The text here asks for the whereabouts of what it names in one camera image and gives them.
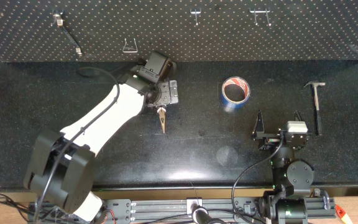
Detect black pegboard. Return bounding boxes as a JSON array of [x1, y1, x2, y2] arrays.
[[0, 0, 358, 62]]

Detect mounting rail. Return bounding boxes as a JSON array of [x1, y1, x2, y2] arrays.
[[26, 188, 337, 224]]

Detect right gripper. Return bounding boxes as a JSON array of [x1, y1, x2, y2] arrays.
[[251, 109, 305, 151]]

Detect roll of blue tape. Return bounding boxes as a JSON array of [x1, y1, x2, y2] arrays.
[[221, 76, 251, 110]]

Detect black and white pliers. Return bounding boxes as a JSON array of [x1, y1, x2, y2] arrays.
[[157, 105, 168, 134]]

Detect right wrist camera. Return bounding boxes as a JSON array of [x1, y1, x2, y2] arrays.
[[285, 120, 309, 134]]

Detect wrench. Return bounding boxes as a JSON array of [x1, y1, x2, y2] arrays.
[[53, 12, 84, 58]]

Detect hammer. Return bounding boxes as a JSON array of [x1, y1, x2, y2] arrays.
[[303, 80, 326, 137]]

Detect black cable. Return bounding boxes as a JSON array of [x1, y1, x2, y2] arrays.
[[231, 135, 285, 223], [34, 66, 121, 223]]

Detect red and yellow object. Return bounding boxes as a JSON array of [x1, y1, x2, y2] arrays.
[[335, 204, 354, 224]]

